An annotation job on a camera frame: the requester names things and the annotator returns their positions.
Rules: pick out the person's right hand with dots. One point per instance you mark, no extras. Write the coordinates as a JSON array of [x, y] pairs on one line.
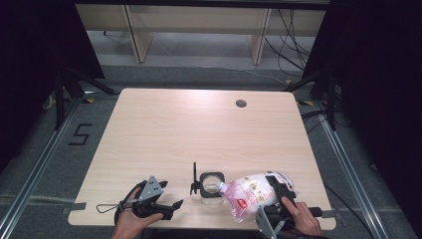
[[307, 220]]

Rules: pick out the person's left hand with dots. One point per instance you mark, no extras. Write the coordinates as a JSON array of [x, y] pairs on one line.
[[131, 224]]

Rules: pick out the black tripod stand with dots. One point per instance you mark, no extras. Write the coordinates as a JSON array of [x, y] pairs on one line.
[[59, 99], [330, 99]]

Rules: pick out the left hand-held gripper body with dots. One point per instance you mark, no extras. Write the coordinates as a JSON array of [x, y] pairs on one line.
[[151, 189]]

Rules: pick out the red and white spouted pouch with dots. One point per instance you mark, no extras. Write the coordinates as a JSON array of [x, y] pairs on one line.
[[249, 195]]

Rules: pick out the round table grommet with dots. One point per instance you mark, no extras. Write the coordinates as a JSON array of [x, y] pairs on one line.
[[241, 103]]

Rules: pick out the metal floor rail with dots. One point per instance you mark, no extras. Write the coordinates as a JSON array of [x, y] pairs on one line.
[[40, 159], [348, 166]]

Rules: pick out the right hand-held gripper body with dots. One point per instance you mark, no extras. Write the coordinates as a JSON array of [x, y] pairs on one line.
[[268, 219]]

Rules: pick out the gray tape strip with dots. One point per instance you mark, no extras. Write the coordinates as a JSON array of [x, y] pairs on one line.
[[74, 207]]

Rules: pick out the glass jar with black lid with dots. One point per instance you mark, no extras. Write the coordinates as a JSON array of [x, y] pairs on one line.
[[203, 176]]

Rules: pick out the yellow black tape piece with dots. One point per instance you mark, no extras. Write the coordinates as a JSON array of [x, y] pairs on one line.
[[307, 103], [88, 100], [288, 81]]

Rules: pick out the black curtain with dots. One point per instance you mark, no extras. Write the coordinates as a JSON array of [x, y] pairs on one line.
[[33, 49], [381, 66]]

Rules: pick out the beige wooden shelf unit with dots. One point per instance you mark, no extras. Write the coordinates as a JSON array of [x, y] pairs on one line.
[[199, 20]]

